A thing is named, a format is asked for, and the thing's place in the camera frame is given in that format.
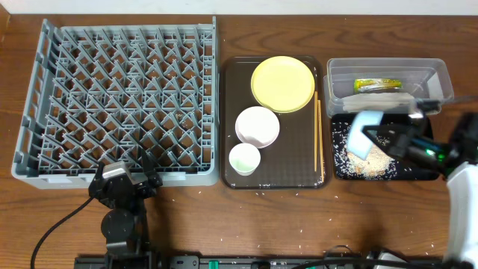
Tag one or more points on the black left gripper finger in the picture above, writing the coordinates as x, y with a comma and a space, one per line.
99, 171
148, 165

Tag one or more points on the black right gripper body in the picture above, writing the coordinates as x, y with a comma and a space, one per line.
418, 149

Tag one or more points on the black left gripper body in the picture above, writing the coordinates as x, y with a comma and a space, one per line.
131, 187

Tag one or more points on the light blue bowl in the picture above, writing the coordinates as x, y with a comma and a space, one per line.
357, 142

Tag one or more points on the small white cup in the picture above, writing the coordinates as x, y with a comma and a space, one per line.
244, 158

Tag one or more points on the white pink shallow bowl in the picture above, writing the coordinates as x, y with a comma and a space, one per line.
258, 126

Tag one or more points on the yellow round plate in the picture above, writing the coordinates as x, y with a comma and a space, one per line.
282, 84

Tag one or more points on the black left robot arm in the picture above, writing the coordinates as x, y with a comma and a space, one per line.
125, 226

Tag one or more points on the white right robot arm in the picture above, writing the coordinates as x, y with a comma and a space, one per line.
456, 160

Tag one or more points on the clear plastic waste bin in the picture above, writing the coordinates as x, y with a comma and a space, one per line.
423, 78

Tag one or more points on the pile of rice scraps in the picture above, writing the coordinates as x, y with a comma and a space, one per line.
369, 160

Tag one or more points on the white crumpled napkin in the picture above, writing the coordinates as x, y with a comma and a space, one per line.
375, 101

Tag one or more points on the green yellow snack wrapper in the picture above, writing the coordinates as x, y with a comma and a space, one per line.
366, 85

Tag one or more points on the wooden chopstick right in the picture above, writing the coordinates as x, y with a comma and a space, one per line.
320, 132

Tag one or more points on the wooden chopstick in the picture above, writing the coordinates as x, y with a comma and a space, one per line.
320, 132
315, 131

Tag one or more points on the grey plastic dish rack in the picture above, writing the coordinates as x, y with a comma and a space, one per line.
109, 93

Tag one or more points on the wooden chopstick left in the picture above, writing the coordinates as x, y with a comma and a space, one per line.
315, 131

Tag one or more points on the brown serving tray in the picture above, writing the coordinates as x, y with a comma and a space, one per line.
288, 162

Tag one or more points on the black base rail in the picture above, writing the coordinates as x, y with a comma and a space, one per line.
192, 262

